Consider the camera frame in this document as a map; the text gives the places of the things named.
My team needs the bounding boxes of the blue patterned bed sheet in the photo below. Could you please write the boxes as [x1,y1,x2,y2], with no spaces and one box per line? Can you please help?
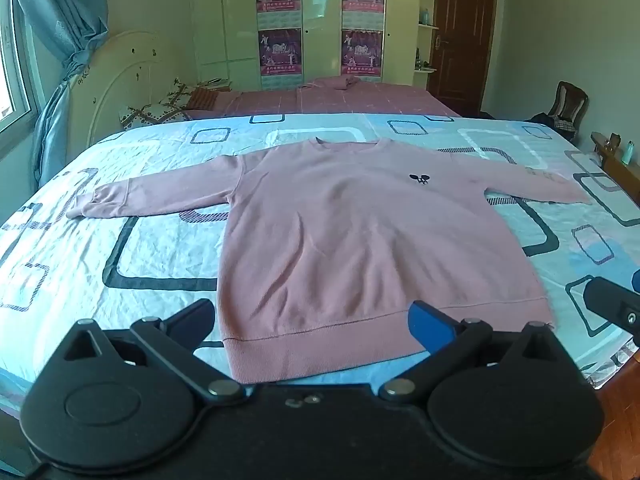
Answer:
[0,112,640,403]

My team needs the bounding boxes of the cream corner shelf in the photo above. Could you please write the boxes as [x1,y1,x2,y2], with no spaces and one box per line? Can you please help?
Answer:
[414,0,444,87]

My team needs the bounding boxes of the white patterned pillow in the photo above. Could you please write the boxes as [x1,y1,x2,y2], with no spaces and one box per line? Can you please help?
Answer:
[119,78,201,130]

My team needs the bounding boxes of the brown striped cushion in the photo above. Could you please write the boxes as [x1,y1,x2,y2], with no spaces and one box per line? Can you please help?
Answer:
[186,87,223,111]

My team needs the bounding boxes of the wooden chair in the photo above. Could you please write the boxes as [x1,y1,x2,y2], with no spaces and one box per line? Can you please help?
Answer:
[542,80,589,136]

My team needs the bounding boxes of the folded pink garment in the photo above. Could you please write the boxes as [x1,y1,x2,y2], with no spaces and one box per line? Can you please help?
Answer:
[296,75,382,95]

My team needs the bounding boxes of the pink sweatshirt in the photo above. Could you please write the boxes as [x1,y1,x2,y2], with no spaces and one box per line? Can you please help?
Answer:
[66,136,593,385]

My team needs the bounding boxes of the dark clothes on chair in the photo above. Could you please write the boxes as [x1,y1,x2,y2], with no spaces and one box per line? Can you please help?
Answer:
[525,111,581,140]

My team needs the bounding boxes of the brown wooden door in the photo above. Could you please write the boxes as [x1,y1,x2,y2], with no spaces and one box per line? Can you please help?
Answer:
[429,0,499,117]

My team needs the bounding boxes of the cream bed headboard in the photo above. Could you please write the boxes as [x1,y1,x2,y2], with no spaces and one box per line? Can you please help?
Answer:
[67,30,201,146]

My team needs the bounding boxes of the window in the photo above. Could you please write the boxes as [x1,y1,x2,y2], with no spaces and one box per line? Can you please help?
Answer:
[0,0,41,136]

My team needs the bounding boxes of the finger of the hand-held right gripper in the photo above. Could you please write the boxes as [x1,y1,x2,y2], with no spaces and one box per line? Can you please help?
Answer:
[583,269,640,347]

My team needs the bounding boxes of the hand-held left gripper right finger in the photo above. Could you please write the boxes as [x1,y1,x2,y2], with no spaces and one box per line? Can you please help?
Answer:
[378,301,568,403]

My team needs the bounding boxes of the wooden side table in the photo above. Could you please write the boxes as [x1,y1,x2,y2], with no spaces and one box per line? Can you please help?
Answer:
[590,131,640,193]

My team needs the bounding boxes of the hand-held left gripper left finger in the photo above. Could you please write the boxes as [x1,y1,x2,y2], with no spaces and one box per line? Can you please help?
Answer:
[64,298,247,407]

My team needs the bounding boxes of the pink checked bedspread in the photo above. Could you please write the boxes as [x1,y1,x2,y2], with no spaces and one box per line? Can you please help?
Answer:
[185,82,463,120]

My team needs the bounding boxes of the blue curtain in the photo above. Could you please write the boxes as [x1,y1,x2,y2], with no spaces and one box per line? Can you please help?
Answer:
[7,0,111,188]

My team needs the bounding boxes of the cream wardrobe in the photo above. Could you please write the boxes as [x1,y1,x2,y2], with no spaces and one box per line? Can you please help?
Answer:
[190,0,422,88]

